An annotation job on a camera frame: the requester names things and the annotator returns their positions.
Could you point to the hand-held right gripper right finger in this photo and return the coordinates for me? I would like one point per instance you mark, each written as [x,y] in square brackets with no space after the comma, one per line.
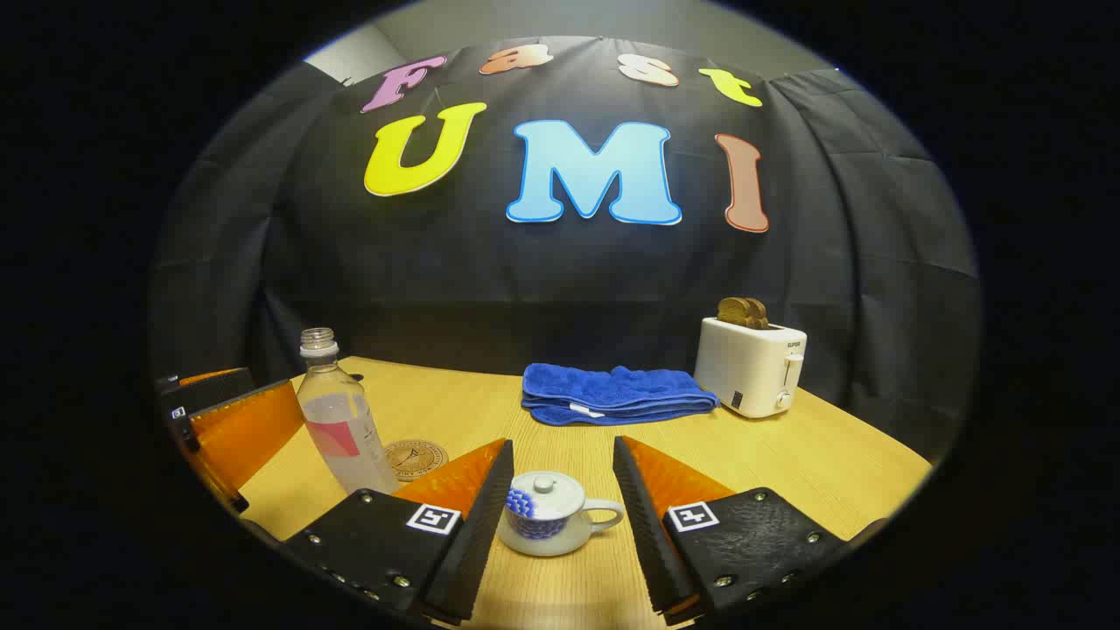
[647,542]

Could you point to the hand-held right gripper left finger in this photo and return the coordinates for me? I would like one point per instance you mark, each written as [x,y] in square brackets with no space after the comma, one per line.
[477,542]

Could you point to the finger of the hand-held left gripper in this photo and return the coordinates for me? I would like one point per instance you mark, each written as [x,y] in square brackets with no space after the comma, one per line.
[249,429]
[214,385]

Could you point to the white blue-patterned teacup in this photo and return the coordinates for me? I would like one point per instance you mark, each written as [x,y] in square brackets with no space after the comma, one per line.
[547,529]

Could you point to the white teacup lid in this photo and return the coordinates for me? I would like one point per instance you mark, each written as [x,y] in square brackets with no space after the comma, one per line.
[547,494]

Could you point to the clear plastic water bottle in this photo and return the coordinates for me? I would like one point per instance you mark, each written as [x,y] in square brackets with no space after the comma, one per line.
[346,437]

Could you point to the round brown coaster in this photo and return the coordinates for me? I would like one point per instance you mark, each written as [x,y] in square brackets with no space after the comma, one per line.
[420,457]

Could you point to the folded blue towel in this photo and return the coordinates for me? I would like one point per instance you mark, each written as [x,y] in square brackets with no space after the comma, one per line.
[612,394]

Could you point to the white toaster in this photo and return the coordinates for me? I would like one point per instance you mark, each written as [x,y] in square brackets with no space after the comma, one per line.
[748,367]

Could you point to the brown toast slice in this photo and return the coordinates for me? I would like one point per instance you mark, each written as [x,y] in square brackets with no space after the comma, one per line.
[759,315]
[733,311]

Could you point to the black backdrop cloth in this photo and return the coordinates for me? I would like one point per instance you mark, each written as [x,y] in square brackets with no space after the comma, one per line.
[569,280]

